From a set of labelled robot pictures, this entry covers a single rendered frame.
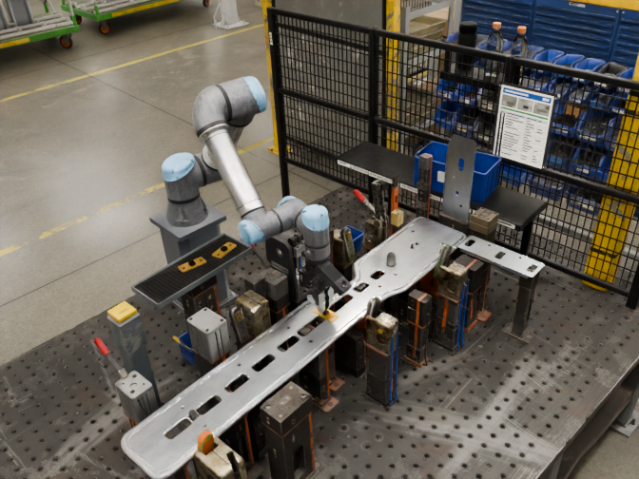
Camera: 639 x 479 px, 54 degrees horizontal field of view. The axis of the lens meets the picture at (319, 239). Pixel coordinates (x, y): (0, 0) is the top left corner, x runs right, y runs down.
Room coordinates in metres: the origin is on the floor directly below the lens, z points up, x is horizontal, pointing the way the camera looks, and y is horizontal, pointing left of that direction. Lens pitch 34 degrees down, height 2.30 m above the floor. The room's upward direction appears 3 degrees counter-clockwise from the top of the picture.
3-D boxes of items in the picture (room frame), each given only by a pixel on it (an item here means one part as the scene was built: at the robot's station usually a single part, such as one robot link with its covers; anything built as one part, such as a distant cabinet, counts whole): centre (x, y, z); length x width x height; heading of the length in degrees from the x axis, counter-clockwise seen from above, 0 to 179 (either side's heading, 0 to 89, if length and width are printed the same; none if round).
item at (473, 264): (1.76, -0.52, 0.84); 0.11 x 0.10 x 0.28; 46
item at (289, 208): (1.58, 0.08, 1.32); 0.11 x 0.11 x 0.08; 34
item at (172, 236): (1.96, 0.48, 0.90); 0.21 x 0.21 x 0.40; 42
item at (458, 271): (1.65, -0.44, 0.87); 0.12 x 0.09 x 0.35; 46
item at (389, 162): (2.29, -0.49, 1.01); 0.90 x 0.22 x 0.03; 46
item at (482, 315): (1.81, -0.58, 0.84); 0.11 x 0.06 x 0.29; 46
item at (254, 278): (1.58, 0.21, 0.90); 0.05 x 0.05 x 0.40; 46
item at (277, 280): (1.61, 0.16, 0.89); 0.13 x 0.11 x 0.38; 46
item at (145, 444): (1.48, 0.00, 1.00); 1.38 x 0.22 x 0.02; 136
